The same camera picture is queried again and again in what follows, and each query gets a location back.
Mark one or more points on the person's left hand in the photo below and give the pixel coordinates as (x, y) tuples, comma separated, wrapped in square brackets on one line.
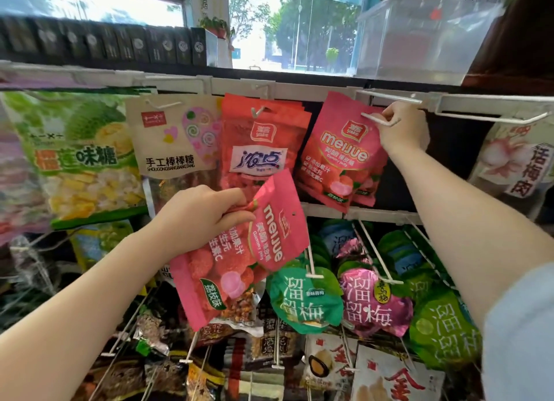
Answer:
[(190, 219)]

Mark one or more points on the person's right hand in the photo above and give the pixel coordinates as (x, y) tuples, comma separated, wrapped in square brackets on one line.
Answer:
[(404, 130)]

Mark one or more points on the person's left thumb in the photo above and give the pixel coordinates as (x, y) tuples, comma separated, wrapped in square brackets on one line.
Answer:
[(239, 218)]

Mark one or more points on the person's right thumb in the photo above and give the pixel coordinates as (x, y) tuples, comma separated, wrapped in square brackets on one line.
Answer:
[(381, 121)]

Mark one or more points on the pink lychee gummy packet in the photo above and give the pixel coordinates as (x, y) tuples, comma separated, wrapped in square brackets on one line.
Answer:
[(268, 240), (339, 154)]

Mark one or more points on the person's right forearm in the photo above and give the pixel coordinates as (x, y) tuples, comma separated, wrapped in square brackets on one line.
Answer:
[(454, 223)]

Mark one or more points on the person's left forearm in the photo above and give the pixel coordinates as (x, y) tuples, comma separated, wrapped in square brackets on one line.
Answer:
[(73, 314)]

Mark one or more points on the red candy packet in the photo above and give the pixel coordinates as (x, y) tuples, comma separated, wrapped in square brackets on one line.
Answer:
[(259, 149)]

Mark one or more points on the clear nut snack packet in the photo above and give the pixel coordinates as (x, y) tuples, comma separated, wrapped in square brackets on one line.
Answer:
[(240, 307)]

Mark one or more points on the clear plastic bin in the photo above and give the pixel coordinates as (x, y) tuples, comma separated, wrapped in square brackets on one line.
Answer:
[(424, 41)]

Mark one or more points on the kraft paper lollipop packet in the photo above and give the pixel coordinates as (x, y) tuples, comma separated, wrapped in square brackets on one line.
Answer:
[(171, 141)]

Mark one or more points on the green round plum packet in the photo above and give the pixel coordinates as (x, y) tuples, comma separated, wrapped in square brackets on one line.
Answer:
[(445, 331), (303, 301)]

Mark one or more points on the row of hanging plum packets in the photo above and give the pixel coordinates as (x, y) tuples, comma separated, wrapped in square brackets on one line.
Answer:
[(389, 249)]

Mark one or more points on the yellow green snack packet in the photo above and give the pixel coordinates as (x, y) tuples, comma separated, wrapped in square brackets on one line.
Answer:
[(101, 242)]

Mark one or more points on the white peach plum packet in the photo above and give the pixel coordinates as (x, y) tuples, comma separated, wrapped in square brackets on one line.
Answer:
[(515, 162)]

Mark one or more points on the pile of dark snack packets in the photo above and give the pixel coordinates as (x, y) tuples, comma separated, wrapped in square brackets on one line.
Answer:
[(194, 361)]

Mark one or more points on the pink round plum packet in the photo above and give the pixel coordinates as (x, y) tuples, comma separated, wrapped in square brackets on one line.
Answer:
[(372, 305)]

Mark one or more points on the green durian candy packet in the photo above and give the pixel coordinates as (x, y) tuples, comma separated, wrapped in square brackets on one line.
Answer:
[(82, 158)]

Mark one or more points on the white nut snack packet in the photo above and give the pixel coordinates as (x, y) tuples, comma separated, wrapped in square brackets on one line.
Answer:
[(327, 361), (394, 379)]

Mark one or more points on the potted green plant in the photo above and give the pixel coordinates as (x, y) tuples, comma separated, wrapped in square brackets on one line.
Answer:
[(215, 25)]

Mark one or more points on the purple snack packets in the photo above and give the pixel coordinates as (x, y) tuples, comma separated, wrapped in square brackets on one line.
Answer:
[(19, 184)]

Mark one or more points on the row of black boxes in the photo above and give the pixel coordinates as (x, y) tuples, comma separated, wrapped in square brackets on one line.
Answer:
[(99, 43)]

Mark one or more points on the light blue sleeve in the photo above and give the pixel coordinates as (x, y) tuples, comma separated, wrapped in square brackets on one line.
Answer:
[(521, 340)]

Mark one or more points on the white lower shelf rail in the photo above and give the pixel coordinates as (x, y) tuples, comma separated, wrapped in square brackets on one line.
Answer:
[(368, 213)]

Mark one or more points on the white shelf rail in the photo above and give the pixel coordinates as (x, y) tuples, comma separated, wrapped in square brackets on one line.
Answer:
[(242, 86), (368, 213)]

